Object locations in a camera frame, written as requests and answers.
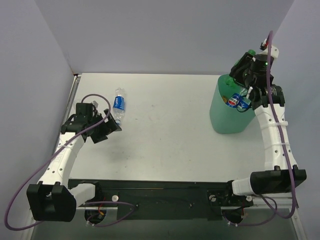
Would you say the green plastic bottle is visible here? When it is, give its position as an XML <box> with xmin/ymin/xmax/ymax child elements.
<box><xmin>225</xmin><ymin>49</ymin><xmax>256</xmax><ymax>88</ymax></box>

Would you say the Pepsi bottle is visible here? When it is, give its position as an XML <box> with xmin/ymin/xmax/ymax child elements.
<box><xmin>237</xmin><ymin>88</ymin><xmax>252</xmax><ymax>112</ymax></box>
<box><xmin>113</xmin><ymin>87</ymin><xmax>126</xmax><ymax>126</ymax></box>
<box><xmin>226</xmin><ymin>93</ymin><xmax>243</xmax><ymax>108</ymax></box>

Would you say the orange juice bottle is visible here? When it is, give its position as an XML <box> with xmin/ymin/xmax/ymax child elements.
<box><xmin>222</xmin><ymin>95</ymin><xmax>228</xmax><ymax>103</ymax></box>

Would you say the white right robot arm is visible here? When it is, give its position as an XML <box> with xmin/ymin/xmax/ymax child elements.
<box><xmin>223</xmin><ymin>52</ymin><xmax>307</xmax><ymax>205</ymax></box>

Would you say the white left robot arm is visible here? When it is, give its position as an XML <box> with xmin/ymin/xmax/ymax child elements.
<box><xmin>26</xmin><ymin>102</ymin><xmax>121</xmax><ymax>222</ymax></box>

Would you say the green plastic bin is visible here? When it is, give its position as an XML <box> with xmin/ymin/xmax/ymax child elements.
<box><xmin>209</xmin><ymin>74</ymin><xmax>255</xmax><ymax>134</ymax></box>

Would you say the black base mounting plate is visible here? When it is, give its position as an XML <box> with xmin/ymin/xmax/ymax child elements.
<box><xmin>68</xmin><ymin>179</ymin><xmax>253</xmax><ymax>221</ymax></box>

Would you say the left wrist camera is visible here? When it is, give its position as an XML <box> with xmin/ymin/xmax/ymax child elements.
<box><xmin>91</xmin><ymin>100</ymin><xmax>99</xmax><ymax>108</ymax></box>

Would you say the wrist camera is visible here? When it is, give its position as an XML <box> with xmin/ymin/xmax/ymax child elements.
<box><xmin>259</xmin><ymin>39</ymin><xmax>279</xmax><ymax>60</ymax></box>
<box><xmin>91</xmin><ymin>100</ymin><xmax>99</xmax><ymax>108</ymax></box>

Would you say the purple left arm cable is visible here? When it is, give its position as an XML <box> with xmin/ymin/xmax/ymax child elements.
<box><xmin>4</xmin><ymin>93</ymin><xmax>137</xmax><ymax>231</ymax></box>

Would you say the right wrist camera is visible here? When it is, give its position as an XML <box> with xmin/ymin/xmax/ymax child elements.
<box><xmin>259</xmin><ymin>39</ymin><xmax>279</xmax><ymax>60</ymax></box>

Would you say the aluminium rail right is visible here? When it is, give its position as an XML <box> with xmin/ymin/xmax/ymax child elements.
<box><xmin>252</xmin><ymin>192</ymin><xmax>300</xmax><ymax>210</ymax></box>

